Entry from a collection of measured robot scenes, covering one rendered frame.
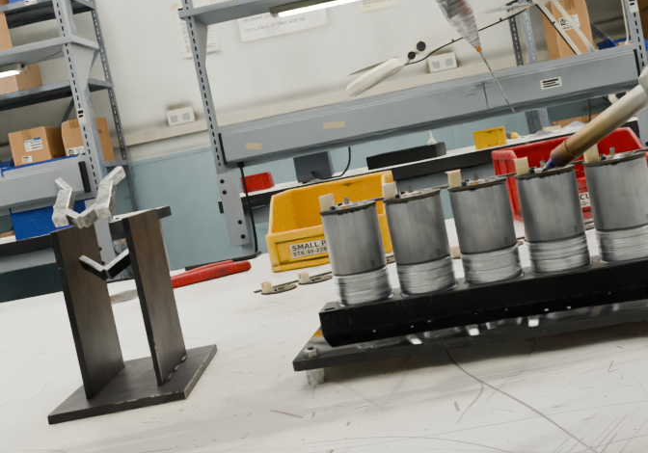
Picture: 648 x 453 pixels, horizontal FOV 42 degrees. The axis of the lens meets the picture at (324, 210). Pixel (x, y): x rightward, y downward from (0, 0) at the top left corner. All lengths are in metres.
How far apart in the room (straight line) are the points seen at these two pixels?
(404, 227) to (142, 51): 4.69
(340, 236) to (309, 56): 4.48
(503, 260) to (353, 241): 0.06
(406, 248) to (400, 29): 4.48
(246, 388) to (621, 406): 0.15
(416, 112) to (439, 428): 2.41
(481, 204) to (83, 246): 0.18
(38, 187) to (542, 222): 2.60
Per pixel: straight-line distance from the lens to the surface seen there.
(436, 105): 2.66
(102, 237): 2.86
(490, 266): 0.36
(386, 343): 0.33
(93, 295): 0.40
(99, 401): 0.38
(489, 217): 0.35
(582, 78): 2.72
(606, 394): 0.27
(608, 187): 0.36
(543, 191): 0.35
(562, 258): 0.36
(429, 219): 0.36
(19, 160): 4.79
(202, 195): 4.91
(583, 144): 0.34
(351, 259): 0.36
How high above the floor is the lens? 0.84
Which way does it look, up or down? 4 degrees down
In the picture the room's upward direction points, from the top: 11 degrees counter-clockwise
